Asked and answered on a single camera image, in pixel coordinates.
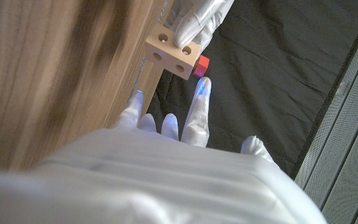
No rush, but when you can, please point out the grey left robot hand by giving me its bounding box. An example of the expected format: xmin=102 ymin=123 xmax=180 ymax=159
xmin=163 ymin=0 xmax=235 ymax=52

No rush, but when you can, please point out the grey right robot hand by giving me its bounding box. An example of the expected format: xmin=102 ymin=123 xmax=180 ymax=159
xmin=0 ymin=77 xmax=328 ymax=224

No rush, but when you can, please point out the small wooden block with holes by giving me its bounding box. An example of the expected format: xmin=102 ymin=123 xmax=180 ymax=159
xmin=144 ymin=24 xmax=202 ymax=81

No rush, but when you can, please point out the wooden screw with red head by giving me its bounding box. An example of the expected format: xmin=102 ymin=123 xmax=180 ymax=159
xmin=193 ymin=55 xmax=211 ymax=78

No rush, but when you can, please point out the black curtain backdrop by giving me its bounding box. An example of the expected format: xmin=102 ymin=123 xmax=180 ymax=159
xmin=147 ymin=0 xmax=358 ymax=180

